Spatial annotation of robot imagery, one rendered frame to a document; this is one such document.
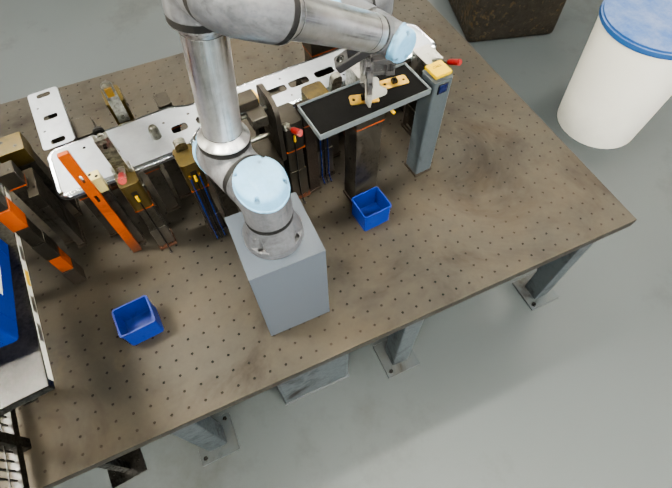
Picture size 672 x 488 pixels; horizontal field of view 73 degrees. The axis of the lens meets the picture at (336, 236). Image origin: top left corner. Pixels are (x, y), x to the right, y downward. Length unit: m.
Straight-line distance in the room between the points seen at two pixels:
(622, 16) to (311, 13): 2.22
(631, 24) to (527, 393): 1.83
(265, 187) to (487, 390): 1.55
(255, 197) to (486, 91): 1.43
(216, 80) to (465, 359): 1.71
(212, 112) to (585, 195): 1.41
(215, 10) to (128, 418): 1.15
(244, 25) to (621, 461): 2.14
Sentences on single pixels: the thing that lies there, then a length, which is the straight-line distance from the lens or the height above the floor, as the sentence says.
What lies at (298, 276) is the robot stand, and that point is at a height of 1.02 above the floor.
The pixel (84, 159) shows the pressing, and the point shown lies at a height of 1.00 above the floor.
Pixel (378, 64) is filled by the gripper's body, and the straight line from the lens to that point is 1.26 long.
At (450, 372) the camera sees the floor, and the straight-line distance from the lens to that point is 2.20.
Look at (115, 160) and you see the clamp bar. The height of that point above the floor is 1.12.
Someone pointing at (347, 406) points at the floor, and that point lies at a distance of 2.12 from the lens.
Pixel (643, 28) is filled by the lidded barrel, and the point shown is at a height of 0.70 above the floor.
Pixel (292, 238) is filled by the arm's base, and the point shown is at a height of 1.14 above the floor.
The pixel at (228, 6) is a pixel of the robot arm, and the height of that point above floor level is 1.70.
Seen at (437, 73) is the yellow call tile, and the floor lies 1.16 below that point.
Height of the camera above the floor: 2.08
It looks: 59 degrees down
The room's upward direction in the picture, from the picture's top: 2 degrees counter-clockwise
